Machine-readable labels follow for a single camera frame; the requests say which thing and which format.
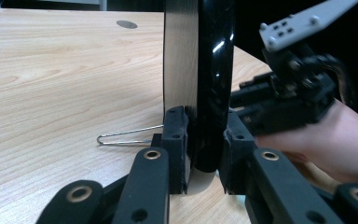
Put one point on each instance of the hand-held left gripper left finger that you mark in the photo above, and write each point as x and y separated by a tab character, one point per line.
175	146

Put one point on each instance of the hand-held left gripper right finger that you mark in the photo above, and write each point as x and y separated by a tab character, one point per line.
237	149

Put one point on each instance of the black oval mirror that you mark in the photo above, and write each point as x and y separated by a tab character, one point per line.
214	77

